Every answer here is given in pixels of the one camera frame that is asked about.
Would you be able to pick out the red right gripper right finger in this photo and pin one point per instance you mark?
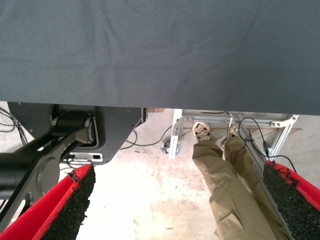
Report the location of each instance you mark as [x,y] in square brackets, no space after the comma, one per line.
[295,200]

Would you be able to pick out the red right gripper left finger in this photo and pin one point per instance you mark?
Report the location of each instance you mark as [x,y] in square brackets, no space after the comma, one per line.
[37,215]

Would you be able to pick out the person in khaki trousers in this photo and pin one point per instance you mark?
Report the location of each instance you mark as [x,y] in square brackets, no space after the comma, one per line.
[225,180]

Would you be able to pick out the grey caster wheel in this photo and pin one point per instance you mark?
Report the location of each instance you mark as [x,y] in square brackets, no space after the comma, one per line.
[168,148]

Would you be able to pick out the dark grey table cloth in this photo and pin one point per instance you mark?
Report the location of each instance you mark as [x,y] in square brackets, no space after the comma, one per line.
[150,50]

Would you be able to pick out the aluminium profile frame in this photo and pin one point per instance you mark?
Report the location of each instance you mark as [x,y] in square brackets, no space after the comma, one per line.
[177,130]

